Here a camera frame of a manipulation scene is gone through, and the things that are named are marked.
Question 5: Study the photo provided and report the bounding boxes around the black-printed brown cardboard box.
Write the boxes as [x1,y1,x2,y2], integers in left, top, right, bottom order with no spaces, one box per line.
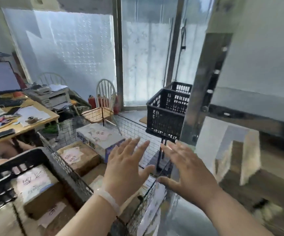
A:
[57,142,101,177]

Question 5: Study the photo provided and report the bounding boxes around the small cardboard box pink label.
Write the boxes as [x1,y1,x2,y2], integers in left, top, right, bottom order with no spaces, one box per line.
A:
[11,164,64,220]

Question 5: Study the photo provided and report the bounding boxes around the metal shelving rack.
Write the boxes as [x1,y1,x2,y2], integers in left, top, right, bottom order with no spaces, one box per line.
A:
[179,0,284,236]

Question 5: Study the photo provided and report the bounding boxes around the white wooden chair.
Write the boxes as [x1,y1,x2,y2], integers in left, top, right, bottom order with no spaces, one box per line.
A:
[82,79,118,123]
[38,72,68,86]

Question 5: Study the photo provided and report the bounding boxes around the wooden office desk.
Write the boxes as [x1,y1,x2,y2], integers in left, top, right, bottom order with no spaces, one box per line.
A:
[0,95,60,149]

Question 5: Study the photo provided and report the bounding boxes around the black wire basket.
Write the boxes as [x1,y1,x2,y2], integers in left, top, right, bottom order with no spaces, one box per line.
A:
[38,107,179,236]

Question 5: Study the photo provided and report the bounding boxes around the white printer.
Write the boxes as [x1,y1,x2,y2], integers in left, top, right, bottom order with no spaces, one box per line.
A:
[24,84,71,111]

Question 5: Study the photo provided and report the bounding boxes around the person's right forearm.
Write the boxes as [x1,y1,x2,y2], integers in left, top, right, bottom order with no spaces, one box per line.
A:
[202,189,274,236]

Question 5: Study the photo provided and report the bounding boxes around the person's right hand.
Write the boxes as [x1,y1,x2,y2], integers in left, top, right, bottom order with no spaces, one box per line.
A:
[156,140,223,207]

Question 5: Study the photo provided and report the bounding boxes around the black metal stand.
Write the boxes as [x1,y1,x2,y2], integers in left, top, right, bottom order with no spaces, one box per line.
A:
[155,137,177,175]

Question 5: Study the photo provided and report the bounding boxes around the frosted glass partition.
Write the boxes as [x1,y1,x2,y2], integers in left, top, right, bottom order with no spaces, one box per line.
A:
[2,0,215,107]

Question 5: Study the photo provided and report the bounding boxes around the white foam board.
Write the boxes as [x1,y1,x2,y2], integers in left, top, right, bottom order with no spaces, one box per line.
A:
[215,0,284,100]

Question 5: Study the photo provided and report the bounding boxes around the person's left forearm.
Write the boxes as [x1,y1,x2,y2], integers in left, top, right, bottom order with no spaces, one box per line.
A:
[56,194,119,236]

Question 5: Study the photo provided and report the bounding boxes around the white paper sheets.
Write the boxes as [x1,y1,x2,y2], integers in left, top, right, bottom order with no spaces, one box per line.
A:
[15,105,52,128]

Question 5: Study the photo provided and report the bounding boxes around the white blue box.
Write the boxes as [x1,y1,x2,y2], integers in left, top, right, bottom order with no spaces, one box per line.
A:
[76,123,126,163]

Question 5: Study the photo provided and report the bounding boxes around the black keyboard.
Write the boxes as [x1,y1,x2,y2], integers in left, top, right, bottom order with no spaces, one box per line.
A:
[0,98,24,108]

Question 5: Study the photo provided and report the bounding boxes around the red cabinet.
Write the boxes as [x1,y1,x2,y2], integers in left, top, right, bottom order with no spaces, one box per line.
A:
[11,50,28,89]

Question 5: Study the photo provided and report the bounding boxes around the person's left hand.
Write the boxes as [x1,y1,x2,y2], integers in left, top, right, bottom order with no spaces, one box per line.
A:
[102,136,155,207]

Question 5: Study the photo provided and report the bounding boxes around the brown cardboard box green label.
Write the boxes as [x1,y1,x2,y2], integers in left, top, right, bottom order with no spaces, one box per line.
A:
[82,163,155,212]

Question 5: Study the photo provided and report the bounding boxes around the white jade bracelet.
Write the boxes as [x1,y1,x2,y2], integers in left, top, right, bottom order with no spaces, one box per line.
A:
[94,189,121,215]

